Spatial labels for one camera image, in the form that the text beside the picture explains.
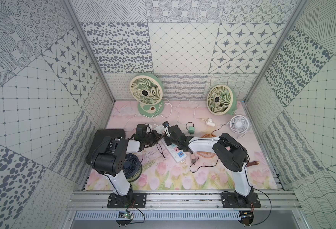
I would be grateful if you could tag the large green fan left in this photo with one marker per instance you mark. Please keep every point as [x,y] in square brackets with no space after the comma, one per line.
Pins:
[148,90]

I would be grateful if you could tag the large green fan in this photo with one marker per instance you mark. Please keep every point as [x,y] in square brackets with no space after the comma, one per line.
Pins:
[222,100]
[148,90]

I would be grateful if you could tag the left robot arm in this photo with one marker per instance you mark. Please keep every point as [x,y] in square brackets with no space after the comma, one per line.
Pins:
[108,152]

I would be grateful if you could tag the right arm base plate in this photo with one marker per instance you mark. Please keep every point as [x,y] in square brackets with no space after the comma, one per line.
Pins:
[235,200]

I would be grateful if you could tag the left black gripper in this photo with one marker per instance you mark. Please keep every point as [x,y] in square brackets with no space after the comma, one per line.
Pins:
[151,137]

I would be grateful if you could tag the green USB charger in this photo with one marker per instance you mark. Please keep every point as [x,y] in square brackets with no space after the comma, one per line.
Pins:
[191,130]

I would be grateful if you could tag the large green fan right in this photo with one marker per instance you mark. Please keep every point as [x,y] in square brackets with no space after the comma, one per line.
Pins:
[222,100]

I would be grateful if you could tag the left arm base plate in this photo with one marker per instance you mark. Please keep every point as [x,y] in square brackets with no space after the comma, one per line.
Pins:
[136,200]

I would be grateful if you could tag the aluminium rail frame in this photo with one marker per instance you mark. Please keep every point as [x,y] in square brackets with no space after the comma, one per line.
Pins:
[184,200]

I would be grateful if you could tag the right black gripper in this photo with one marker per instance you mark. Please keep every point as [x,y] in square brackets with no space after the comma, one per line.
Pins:
[166,138]

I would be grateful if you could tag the orange small fan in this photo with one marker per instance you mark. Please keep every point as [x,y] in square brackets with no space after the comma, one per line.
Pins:
[207,154]

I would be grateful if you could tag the dark blue small fan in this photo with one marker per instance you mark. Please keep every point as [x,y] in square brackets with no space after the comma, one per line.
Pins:
[132,167]

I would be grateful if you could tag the floral pink table mat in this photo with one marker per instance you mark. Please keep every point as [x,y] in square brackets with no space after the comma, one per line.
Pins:
[161,172]

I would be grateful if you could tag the white power strip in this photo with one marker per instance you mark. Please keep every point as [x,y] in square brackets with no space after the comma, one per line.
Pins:
[178,155]

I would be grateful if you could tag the small white desk fan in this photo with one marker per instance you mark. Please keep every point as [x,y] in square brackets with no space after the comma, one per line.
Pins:
[240,125]

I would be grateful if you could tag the white cylindrical adapter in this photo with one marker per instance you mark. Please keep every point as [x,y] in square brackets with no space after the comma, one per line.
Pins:
[210,123]

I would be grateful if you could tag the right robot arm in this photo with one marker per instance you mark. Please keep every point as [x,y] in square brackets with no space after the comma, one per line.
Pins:
[229,151]

